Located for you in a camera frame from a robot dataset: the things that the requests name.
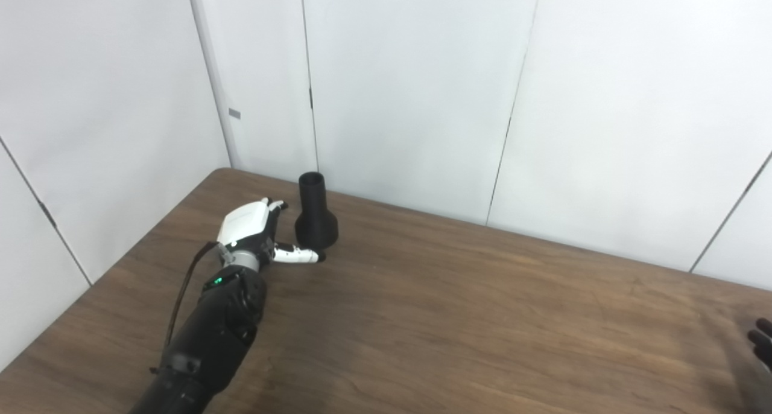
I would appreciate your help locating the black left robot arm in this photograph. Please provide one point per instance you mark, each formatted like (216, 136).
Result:
(214, 329)

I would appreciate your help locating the black funnel-shaped nozzle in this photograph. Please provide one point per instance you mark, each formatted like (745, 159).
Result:
(315, 221)

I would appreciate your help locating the white and black right hand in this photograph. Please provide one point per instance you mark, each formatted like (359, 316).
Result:
(763, 341)

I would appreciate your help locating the white and black left hand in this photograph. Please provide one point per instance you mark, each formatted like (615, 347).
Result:
(244, 224)

